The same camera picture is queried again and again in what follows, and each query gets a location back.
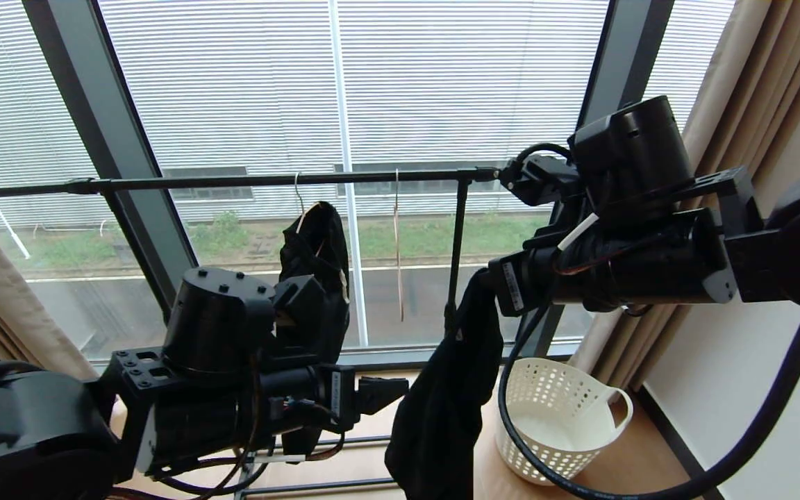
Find pink clothes hanger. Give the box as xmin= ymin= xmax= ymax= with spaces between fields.
xmin=392 ymin=169 xmax=406 ymax=323
xmin=293 ymin=172 xmax=324 ymax=237

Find black clothes rack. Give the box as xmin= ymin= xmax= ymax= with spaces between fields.
xmin=0 ymin=167 xmax=503 ymax=500

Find window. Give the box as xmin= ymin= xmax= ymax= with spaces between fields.
xmin=0 ymin=0 xmax=738 ymax=372

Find white laundry basket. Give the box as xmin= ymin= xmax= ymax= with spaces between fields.
xmin=494 ymin=357 xmax=634 ymax=486

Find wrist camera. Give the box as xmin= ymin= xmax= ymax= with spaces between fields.
xmin=272 ymin=274 xmax=329 ymax=328
xmin=499 ymin=142 xmax=581 ymax=209

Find black garment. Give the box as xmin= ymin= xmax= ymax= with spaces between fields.
xmin=385 ymin=267 xmax=505 ymax=500

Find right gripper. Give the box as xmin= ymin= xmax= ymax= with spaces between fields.
xmin=487 ymin=243 xmax=585 ymax=317

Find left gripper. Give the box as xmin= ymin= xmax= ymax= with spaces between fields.
xmin=272 ymin=365 xmax=360 ymax=435

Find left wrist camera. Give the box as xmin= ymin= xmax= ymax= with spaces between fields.
xmin=272 ymin=274 xmax=329 ymax=328

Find black drawstring trousers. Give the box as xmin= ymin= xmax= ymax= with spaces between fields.
xmin=278 ymin=201 xmax=351 ymax=457

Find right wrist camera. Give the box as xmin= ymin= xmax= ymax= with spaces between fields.
xmin=499 ymin=142 xmax=581 ymax=209

